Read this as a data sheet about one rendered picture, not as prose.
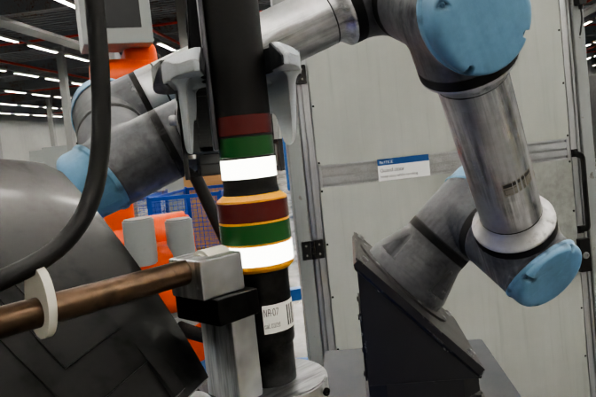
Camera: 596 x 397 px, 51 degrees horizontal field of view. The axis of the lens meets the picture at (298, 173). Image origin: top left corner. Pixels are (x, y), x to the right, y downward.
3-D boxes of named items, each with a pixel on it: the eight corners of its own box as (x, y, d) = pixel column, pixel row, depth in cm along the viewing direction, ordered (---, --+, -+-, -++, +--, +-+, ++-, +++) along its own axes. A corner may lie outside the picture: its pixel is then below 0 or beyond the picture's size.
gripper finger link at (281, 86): (341, 139, 35) (285, 145, 44) (331, 35, 35) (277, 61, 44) (289, 144, 34) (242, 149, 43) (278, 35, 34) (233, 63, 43)
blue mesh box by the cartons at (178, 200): (153, 287, 676) (143, 197, 670) (191, 262, 800) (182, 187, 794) (231, 282, 661) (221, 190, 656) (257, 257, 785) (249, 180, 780)
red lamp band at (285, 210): (251, 225, 35) (248, 204, 35) (204, 224, 38) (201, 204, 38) (303, 214, 38) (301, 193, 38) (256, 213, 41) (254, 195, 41)
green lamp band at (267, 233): (254, 248, 35) (251, 227, 35) (206, 245, 38) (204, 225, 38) (306, 234, 38) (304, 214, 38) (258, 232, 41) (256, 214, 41)
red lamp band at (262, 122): (242, 135, 36) (239, 113, 35) (206, 139, 38) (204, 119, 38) (284, 131, 38) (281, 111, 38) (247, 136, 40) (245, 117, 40)
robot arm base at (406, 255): (372, 248, 115) (408, 207, 114) (435, 305, 112) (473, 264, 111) (364, 254, 100) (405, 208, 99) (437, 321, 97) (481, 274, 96)
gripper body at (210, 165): (291, 169, 44) (267, 167, 55) (279, 47, 43) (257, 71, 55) (181, 181, 42) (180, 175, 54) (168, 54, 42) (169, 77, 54)
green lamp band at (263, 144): (245, 157, 36) (242, 136, 36) (208, 160, 38) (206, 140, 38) (286, 152, 38) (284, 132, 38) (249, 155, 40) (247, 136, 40)
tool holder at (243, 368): (244, 449, 32) (223, 264, 32) (167, 417, 37) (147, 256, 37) (352, 388, 39) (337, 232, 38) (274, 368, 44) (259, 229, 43)
